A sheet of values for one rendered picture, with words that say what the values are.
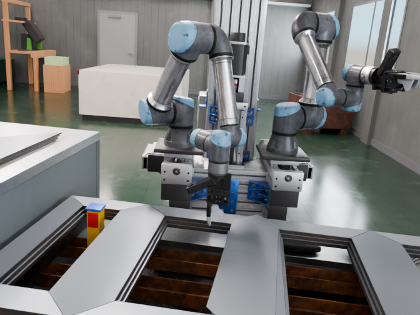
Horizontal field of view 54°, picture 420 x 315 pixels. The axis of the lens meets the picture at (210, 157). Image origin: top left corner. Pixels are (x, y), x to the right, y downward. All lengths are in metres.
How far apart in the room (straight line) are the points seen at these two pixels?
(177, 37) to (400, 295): 1.12
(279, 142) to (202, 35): 0.66
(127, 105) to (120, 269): 6.39
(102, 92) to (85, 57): 5.24
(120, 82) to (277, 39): 6.22
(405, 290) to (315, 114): 0.95
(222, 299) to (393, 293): 0.51
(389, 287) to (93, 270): 0.87
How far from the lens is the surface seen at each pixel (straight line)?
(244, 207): 2.01
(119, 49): 12.53
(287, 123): 1.93
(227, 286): 1.22
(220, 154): 1.44
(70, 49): 12.92
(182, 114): 1.88
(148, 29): 12.45
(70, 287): 1.22
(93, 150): 2.08
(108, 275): 1.26
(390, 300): 1.33
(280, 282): 1.28
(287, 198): 1.92
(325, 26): 1.99
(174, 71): 1.66
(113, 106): 7.63
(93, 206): 1.63
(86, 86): 7.70
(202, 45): 1.58
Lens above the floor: 1.52
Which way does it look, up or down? 16 degrees down
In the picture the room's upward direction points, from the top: 4 degrees clockwise
